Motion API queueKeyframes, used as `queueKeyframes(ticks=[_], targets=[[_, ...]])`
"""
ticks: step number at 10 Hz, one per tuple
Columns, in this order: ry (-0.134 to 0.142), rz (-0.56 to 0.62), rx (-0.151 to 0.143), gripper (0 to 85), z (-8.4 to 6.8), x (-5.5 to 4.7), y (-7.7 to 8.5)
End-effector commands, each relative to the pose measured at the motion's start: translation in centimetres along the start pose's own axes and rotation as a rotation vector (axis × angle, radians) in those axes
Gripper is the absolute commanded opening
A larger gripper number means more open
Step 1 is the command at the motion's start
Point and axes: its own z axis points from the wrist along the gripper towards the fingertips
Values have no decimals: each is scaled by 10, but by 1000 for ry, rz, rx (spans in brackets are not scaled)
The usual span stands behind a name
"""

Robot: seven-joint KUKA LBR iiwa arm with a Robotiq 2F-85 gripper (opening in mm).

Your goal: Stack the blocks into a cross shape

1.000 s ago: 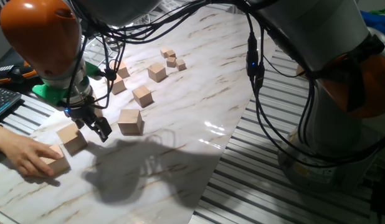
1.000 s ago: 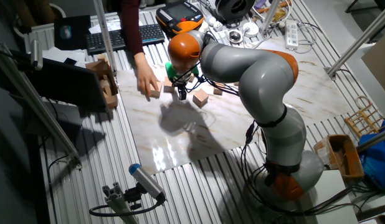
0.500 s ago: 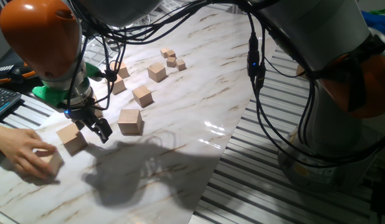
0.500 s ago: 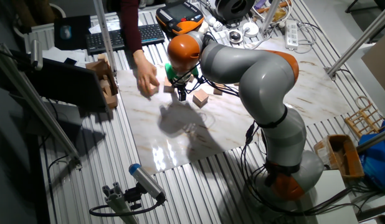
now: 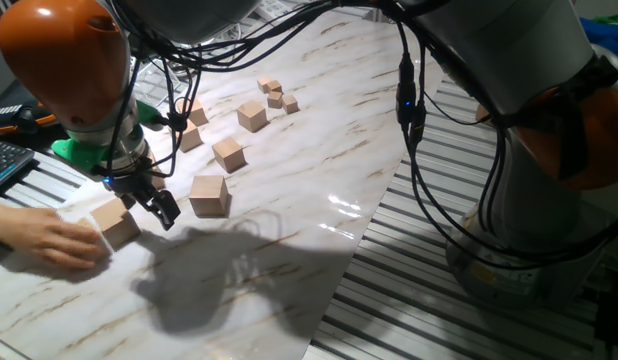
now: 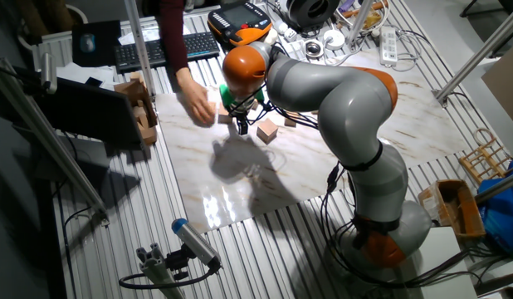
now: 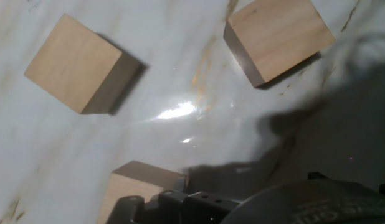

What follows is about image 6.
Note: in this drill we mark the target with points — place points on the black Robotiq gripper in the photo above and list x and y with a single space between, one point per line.
241 111

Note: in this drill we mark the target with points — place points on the forearm in dark sleeve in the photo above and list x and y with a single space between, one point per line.
173 33

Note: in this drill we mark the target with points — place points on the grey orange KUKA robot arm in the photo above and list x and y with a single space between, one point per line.
352 112

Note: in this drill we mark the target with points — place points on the stack of white papers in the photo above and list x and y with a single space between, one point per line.
84 74

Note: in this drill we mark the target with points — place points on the person's bare hand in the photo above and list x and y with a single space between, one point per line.
198 104

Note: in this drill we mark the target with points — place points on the white marble pattern mat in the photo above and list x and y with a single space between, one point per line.
223 174

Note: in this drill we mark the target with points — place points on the white round object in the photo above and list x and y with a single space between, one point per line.
271 36

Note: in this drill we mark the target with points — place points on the clear plastic container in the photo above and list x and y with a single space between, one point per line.
296 47

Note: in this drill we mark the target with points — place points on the silver round dish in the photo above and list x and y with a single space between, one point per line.
313 48

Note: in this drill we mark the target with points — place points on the white power plug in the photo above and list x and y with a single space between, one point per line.
287 31

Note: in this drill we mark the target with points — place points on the orange black teach pendant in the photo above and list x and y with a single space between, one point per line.
240 21

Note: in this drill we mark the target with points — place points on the brown cardboard box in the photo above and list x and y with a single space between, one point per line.
132 89

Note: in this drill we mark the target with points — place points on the white round puck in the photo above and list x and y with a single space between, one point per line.
334 39

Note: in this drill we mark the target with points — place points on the black computer keyboard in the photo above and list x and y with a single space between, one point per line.
136 54

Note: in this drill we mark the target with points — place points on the black filament spool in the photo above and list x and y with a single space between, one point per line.
312 11

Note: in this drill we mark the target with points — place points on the white paper sheet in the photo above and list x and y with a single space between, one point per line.
140 34

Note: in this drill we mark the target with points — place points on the black monitor screen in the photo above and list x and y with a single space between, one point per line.
90 110

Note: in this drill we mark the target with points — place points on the black mouse pad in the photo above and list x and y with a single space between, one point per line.
103 45

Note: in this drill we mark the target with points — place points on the white power strip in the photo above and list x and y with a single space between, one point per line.
388 45

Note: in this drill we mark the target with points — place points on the dark computer mouse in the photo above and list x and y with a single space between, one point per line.
88 42

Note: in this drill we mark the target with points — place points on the slanted aluminium profile beam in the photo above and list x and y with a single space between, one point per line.
53 145

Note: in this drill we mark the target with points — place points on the orange brown bin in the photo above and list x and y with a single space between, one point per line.
455 203

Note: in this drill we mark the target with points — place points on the wooden lattice rack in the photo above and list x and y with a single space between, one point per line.
487 160

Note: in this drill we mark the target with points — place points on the brown cardboard sheet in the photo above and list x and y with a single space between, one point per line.
507 83

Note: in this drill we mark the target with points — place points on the blue bag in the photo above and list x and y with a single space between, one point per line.
503 212

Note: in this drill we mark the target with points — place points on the silver camera with blue end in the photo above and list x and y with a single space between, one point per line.
194 241

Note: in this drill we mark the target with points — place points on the aluminium profile post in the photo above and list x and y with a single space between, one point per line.
359 21
485 50
139 50

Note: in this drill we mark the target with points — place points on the black camera clamp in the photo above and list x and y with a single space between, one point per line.
177 261

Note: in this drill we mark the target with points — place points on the short aluminium mount profile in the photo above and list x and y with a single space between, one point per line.
157 270

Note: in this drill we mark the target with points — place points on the silver depth camera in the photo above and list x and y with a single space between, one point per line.
49 72

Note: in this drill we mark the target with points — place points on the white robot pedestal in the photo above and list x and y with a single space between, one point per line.
443 266

